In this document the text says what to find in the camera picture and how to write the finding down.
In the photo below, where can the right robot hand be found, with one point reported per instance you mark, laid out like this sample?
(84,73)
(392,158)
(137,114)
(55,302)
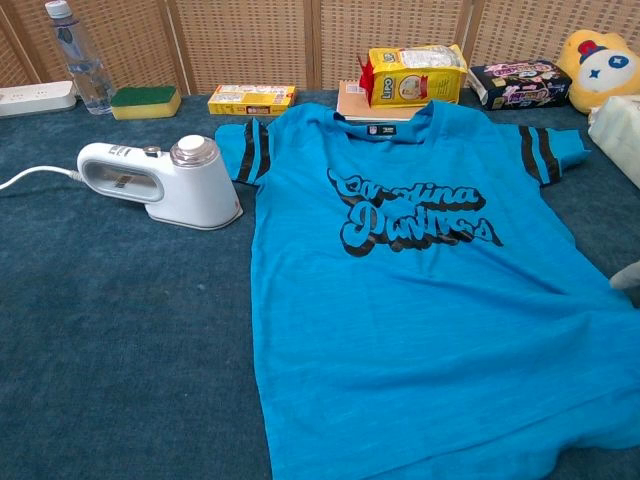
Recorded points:
(629,279)

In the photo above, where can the blue printed t-shirt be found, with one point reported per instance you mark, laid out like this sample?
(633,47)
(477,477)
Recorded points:
(400,325)

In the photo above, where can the white handheld garment steamer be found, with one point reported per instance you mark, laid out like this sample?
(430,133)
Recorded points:
(200,195)

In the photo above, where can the yellow orange small box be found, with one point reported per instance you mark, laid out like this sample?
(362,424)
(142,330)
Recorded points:
(250,100)

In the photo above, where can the long white wipes pack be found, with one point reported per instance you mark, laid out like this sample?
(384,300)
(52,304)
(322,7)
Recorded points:
(620,130)

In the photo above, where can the yellow plush toy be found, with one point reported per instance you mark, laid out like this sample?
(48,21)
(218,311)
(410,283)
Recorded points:
(605,65)

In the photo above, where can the dark purple pad pack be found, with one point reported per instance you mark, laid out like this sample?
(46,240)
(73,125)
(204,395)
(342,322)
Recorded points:
(520,85)

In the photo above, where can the yellow snack bag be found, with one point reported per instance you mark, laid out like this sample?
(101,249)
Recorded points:
(415,80)

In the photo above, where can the tan spiral notebook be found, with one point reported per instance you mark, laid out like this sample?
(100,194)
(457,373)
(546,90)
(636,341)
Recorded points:
(350,105)

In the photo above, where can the wicker folding screen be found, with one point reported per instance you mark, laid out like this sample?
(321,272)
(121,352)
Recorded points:
(250,40)

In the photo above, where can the dark teal table cloth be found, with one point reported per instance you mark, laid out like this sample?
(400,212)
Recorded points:
(125,325)

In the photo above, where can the green and yellow sponge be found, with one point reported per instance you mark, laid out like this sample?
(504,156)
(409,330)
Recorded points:
(145,105)

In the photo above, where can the clear plastic water bottle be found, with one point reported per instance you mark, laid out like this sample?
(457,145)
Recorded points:
(85,75)

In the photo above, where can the white power strip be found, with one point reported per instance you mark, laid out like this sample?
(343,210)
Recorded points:
(35,97)

